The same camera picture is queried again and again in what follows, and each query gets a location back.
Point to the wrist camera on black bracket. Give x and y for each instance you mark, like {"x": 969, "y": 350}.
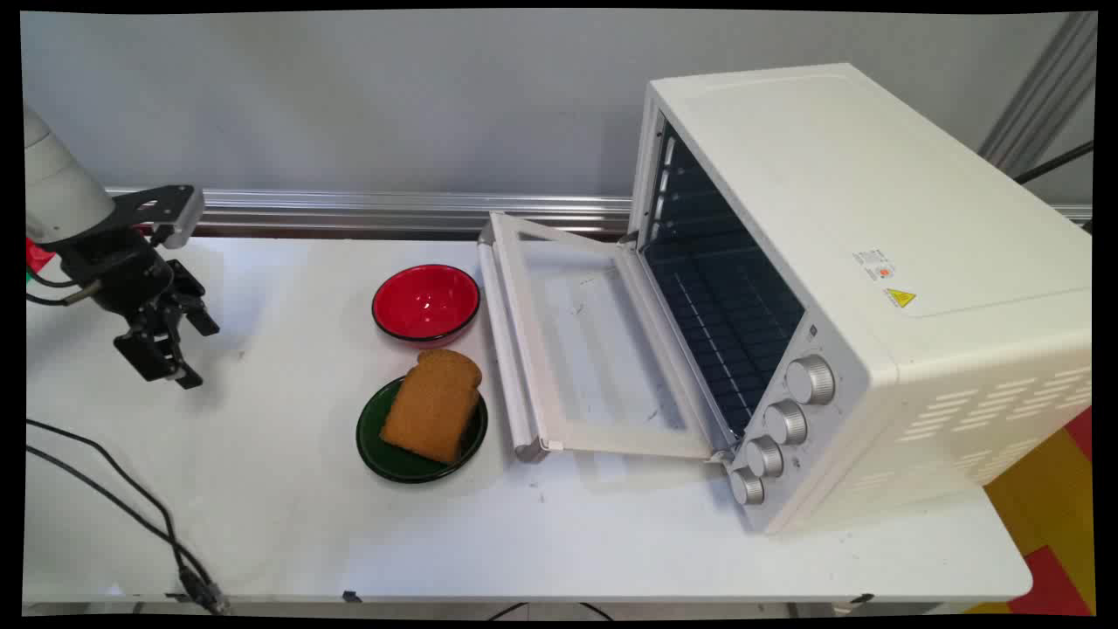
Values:
{"x": 162, "y": 208}

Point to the aluminium profile rail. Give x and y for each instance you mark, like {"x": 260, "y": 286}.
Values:
{"x": 393, "y": 210}

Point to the brown bread slice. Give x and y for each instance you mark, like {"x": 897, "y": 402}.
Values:
{"x": 432, "y": 406}

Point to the white toaster oven body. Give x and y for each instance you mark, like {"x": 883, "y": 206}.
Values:
{"x": 917, "y": 227}

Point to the silver oven knob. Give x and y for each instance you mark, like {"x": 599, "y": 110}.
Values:
{"x": 764, "y": 456}
{"x": 786, "y": 422}
{"x": 747, "y": 487}
{"x": 810, "y": 379}

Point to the white label sticker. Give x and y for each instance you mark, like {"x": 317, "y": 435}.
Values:
{"x": 873, "y": 264}

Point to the aluminium profile post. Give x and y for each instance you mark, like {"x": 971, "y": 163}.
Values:
{"x": 1044, "y": 87}

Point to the red cloth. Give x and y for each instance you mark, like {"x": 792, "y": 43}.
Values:
{"x": 37, "y": 255}

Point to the dark green plate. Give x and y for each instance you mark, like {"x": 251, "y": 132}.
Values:
{"x": 377, "y": 437}

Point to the yellow warning sticker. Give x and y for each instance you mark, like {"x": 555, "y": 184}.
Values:
{"x": 900, "y": 298}

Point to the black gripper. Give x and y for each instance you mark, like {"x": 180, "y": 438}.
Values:
{"x": 122, "y": 266}

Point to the red bowl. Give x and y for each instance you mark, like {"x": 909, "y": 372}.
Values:
{"x": 425, "y": 303}

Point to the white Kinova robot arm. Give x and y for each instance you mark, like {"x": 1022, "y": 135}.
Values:
{"x": 61, "y": 192}

